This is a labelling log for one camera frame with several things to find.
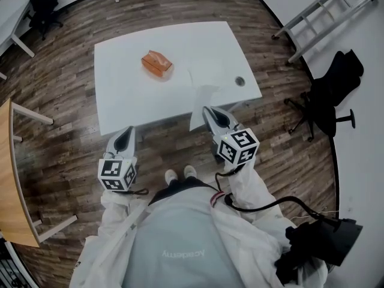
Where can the dark grey equipment box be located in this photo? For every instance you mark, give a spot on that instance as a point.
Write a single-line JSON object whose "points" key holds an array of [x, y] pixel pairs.
{"points": [[345, 238]]}

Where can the white ladder frame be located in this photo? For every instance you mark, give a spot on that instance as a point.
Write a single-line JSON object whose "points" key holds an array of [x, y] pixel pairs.
{"points": [[324, 13]]}

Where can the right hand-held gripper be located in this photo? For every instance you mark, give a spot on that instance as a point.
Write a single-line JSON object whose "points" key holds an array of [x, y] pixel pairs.
{"points": [[240, 142]]}

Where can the white metal rack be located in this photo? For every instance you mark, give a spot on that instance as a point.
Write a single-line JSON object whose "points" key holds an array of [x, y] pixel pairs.
{"points": [[3, 75]]}

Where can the person's right shoe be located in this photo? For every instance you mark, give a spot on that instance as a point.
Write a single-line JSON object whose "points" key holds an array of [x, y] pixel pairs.
{"points": [[190, 172]]}

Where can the black metal railing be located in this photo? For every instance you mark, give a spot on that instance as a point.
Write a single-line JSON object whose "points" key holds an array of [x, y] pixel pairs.
{"points": [[12, 265]]}

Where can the person's left forearm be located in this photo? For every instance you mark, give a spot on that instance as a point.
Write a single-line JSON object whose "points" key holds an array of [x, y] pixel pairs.
{"points": [[117, 205]]}

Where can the person's right forearm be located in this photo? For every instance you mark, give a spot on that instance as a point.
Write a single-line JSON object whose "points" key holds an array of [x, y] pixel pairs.
{"points": [[252, 187]]}

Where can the black office chair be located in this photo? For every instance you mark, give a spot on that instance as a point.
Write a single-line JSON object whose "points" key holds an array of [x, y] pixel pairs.
{"points": [[42, 4], [333, 94]]}

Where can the person's legs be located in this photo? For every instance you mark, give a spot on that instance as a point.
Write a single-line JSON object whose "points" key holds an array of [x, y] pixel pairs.
{"points": [[180, 187]]}

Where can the person's left shoe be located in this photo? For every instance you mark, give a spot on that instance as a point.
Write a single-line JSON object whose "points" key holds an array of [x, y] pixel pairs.
{"points": [[171, 176]]}

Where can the wooden top table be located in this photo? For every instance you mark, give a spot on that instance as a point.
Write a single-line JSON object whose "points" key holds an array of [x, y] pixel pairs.
{"points": [[9, 175]]}

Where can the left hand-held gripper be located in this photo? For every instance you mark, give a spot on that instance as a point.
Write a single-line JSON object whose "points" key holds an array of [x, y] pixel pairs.
{"points": [[112, 169]]}

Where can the long white desk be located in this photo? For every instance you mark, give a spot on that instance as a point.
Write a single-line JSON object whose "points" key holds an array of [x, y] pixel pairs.
{"points": [[12, 19]]}

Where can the person's shoe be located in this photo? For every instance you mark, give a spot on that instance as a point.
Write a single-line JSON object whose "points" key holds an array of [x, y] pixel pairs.
{"points": [[190, 172], [171, 176]]}

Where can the person's torso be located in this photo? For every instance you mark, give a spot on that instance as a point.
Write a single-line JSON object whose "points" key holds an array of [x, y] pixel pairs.
{"points": [[180, 244]]}

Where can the orange tissue box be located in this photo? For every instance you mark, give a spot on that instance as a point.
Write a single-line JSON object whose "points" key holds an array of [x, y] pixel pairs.
{"points": [[156, 64]]}

